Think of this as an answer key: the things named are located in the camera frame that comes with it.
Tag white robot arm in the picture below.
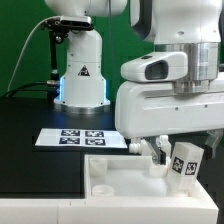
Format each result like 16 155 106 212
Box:
45 0 224 164

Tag white L-shaped corner fence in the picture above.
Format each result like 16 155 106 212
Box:
0 190 218 224

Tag white camera cable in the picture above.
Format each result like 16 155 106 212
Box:
6 18 51 93

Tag black camera on stand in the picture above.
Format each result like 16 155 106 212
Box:
41 16 94 103

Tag black cables at left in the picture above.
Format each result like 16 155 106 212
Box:
2 79 61 98

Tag white square tabletop tray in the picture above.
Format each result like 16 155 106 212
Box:
84 155 204 198

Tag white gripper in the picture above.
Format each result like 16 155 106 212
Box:
115 78 224 165

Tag white tag sheet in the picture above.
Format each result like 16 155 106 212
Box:
35 128 127 148

